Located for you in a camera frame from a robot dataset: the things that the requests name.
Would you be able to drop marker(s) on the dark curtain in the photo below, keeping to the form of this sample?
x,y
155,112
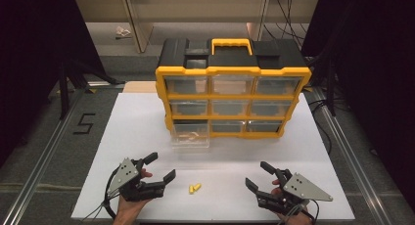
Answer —
x,y
36,55
375,71

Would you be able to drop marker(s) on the aluminium rail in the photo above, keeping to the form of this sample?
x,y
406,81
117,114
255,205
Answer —
x,y
49,146
352,159

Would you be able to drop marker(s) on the yellow black organizer case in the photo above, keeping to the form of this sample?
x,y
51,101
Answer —
x,y
231,57

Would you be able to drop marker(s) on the heap of yellow plugs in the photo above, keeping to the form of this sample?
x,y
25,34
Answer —
x,y
189,137

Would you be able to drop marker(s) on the white crumpled cloth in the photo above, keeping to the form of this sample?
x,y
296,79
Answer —
x,y
122,32

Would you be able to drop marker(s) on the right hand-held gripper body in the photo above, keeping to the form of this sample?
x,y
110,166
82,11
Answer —
x,y
301,189

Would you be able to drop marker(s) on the person's right hand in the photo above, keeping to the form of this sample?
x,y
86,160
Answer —
x,y
293,220

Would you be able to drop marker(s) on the clear plastic drawer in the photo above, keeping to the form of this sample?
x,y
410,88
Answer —
x,y
191,143

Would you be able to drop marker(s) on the wooden board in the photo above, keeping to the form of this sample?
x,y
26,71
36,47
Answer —
x,y
140,87

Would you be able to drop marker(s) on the beige shelf unit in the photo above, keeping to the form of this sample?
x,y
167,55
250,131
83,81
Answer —
x,y
195,13

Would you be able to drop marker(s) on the person's left hand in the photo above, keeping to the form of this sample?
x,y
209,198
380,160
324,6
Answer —
x,y
130,210

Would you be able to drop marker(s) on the grid of clear drawers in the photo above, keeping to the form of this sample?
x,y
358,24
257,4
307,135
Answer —
x,y
232,84

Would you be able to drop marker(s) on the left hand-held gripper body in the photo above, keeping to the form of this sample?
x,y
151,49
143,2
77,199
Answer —
x,y
125,176

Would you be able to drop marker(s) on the yellow wall plug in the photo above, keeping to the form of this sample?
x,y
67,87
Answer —
x,y
191,189
197,186

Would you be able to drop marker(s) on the black metal stand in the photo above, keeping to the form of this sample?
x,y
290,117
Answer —
x,y
331,88
65,88

